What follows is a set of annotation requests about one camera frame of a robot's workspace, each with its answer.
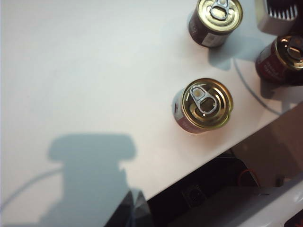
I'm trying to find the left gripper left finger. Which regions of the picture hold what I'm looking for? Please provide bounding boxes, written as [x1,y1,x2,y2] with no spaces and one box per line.
[111,190,135,227]

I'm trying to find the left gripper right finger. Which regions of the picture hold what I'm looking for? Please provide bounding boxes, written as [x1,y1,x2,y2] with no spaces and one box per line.
[131,189,153,227]

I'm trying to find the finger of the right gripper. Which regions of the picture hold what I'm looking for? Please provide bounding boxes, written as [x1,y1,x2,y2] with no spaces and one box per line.
[257,0,299,36]

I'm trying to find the red tomato paste can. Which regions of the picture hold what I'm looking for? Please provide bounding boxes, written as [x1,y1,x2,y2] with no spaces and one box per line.
[172,78,234,135]
[255,35,303,86]

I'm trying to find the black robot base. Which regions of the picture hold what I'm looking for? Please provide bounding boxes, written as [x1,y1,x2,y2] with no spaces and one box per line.
[145,153,261,227]

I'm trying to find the dark can with white label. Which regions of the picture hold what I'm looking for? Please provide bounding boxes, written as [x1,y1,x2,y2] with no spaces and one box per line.
[188,0,244,48]

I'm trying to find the black camera box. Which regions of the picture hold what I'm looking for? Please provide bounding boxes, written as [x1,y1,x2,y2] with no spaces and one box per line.
[181,184,207,209]

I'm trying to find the red cable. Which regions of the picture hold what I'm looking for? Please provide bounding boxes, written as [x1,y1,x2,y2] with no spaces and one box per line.
[238,168,259,187]

